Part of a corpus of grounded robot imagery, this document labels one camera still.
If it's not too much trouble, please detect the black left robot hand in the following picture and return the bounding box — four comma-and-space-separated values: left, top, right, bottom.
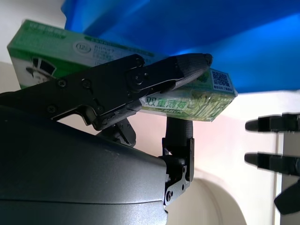
245, 112, 300, 215

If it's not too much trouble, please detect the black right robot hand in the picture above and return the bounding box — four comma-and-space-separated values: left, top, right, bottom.
0, 53, 213, 225

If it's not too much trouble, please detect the green toothpaste box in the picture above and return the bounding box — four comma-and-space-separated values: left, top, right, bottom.
7, 20, 238, 123

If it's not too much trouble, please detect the blue plastic tray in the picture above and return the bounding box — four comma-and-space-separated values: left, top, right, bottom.
60, 0, 300, 93

